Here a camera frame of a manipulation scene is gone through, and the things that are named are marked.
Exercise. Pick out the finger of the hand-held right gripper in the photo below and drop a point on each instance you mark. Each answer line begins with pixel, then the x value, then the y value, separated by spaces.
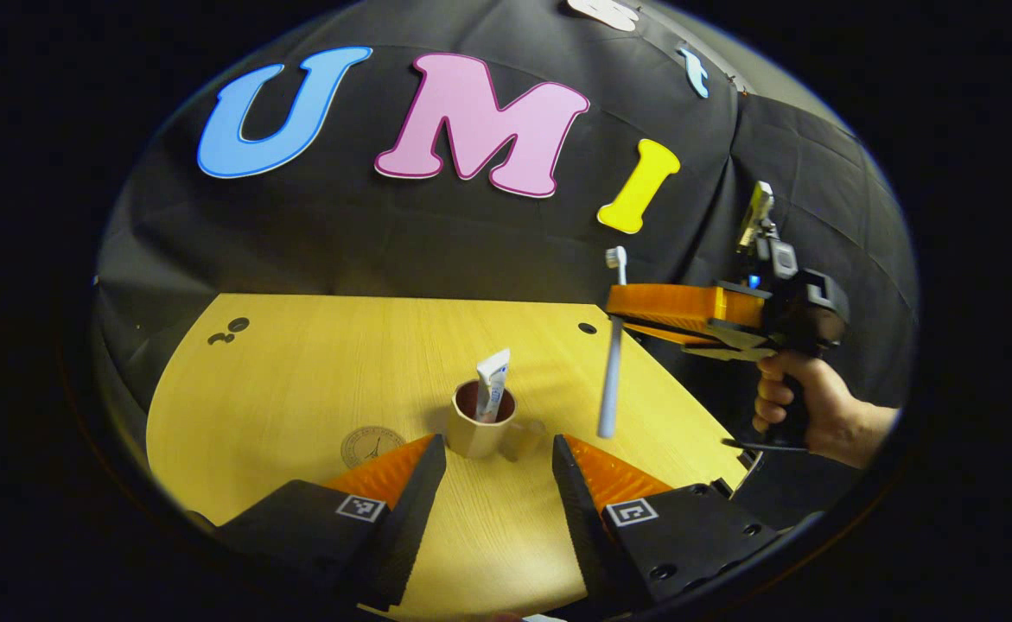
pixel 713 344
pixel 678 302

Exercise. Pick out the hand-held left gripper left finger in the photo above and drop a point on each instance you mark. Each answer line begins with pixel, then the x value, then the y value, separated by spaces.
pixel 415 518

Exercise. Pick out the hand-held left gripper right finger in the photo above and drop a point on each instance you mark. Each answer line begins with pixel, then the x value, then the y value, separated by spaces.
pixel 583 527

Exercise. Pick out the round cork coaster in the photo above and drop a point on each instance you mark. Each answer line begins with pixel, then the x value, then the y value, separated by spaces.
pixel 367 445

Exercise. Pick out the white toothbrush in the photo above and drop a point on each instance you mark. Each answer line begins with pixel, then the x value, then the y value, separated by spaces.
pixel 611 389

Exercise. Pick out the white toothpaste tube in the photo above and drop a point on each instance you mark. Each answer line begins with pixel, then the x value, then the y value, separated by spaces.
pixel 493 380

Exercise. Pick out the wooden desktop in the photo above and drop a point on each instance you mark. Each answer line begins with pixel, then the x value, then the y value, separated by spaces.
pixel 341 371

